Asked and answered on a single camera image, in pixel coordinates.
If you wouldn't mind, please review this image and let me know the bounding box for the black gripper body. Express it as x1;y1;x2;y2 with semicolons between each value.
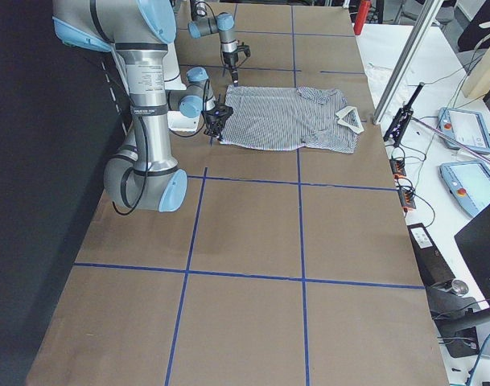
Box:
204;96;233;137
221;40;251;69

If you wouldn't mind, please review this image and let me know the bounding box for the navy white striped polo shirt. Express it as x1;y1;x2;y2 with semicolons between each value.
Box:
220;86;364;154

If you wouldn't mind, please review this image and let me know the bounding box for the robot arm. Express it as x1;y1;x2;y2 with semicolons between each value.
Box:
52;1;233;216
187;1;251;87

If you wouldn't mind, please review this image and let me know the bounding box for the red fire extinguisher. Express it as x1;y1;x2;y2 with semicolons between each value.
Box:
353;0;371;36

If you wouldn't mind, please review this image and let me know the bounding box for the orange black connector hub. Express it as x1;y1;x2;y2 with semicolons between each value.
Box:
389;158;406;179
397;186;416;213

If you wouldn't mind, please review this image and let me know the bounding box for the upper blue teach pendant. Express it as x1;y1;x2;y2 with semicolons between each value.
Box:
438;108;490;154

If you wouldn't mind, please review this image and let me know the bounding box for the blue teach pendant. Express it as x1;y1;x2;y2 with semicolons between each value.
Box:
438;108;490;154
439;160;490;217

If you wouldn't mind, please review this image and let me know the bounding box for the black box with white label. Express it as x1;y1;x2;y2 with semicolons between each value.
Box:
407;223;455;286

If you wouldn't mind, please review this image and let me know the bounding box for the lower blue teach pendant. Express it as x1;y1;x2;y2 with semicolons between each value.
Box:
439;160;490;217

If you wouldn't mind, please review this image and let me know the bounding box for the black monitor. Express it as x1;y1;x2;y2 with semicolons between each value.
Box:
455;204;490;298

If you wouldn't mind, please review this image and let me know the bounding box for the grey aluminium frame post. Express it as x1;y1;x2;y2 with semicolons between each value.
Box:
373;0;443;125

